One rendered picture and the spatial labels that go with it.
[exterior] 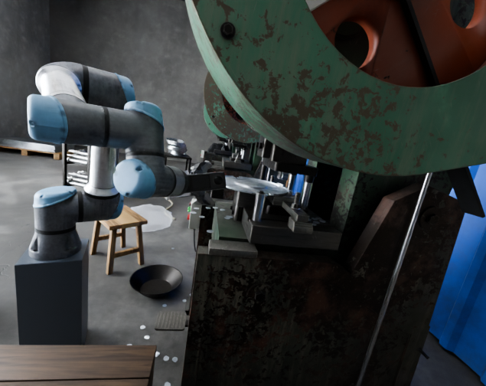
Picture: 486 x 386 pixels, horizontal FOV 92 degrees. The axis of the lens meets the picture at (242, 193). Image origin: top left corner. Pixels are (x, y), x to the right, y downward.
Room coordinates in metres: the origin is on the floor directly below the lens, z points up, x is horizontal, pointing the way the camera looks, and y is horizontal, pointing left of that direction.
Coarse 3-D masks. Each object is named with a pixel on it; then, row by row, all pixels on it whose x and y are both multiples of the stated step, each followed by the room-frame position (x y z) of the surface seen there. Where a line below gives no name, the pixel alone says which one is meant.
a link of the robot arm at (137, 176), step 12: (132, 156) 0.46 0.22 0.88; (144, 156) 0.46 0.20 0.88; (156, 156) 0.47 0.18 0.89; (120, 168) 0.44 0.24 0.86; (132, 168) 0.43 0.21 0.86; (144, 168) 0.44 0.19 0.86; (156, 168) 0.47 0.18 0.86; (168, 168) 0.52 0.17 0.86; (120, 180) 0.43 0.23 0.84; (132, 180) 0.42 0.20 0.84; (144, 180) 0.43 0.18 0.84; (156, 180) 0.46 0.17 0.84; (168, 180) 0.50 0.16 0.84; (120, 192) 0.43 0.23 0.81; (132, 192) 0.42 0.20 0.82; (144, 192) 0.44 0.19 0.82; (156, 192) 0.47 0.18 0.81; (168, 192) 0.51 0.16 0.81
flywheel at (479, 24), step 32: (320, 0) 0.45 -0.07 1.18; (352, 0) 0.51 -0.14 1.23; (384, 0) 0.52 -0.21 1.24; (416, 0) 0.53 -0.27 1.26; (448, 0) 0.54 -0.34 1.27; (480, 0) 0.58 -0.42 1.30; (384, 32) 0.52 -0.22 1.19; (448, 32) 0.55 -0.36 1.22; (480, 32) 0.56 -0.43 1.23; (384, 64) 0.53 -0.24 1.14; (416, 64) 0.54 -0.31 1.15; (448, 64) 0.55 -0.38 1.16; (480, 64) 0.57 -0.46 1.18
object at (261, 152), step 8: (256, 144) 0.91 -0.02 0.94; (264, 144) 0.85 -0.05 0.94; (272, 144) 0.85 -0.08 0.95; (264, 152) 0.85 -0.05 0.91; (272, 152) 0.83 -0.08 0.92; (280, 152) 0.83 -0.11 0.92; (288, 152) 0.84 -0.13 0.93; (272, 160) 0.83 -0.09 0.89; (280, 160) 0.83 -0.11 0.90; (288, 160) 0.84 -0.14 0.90; (296, 160) 0.84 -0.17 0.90; (304, 160) 0.85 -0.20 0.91
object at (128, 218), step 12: (120, 216) 1.46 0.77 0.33; (132, 216) 1.49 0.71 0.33; (96, 228) 1.49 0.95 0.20; (108, 228) 1.30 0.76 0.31; (120, 228) 1.34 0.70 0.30; (96, 240) 1.50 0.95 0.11; (120, 240) 1.65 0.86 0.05; (108, 252) 1.32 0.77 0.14; (120, 252) 1.36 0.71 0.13; (132, 252) 1.42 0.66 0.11; (108, 264) 1.30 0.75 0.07
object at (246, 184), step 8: (232, 176) 1.01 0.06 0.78; (240, 176) 1.03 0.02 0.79; (232, 184) 0.85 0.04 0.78; (240, 184) 0.85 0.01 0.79; (248, 184) 0.87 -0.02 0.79; (256, 184) 0.90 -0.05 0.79; (264, 184) 0.96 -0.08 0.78; (272, 184) 1.00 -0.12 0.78; (248, 192) 0.75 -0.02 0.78; (264, 192) 0.79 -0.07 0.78; (272, 192) 0.82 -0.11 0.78; (280, 192) 0.84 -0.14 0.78; (288, 192) 0.85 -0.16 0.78
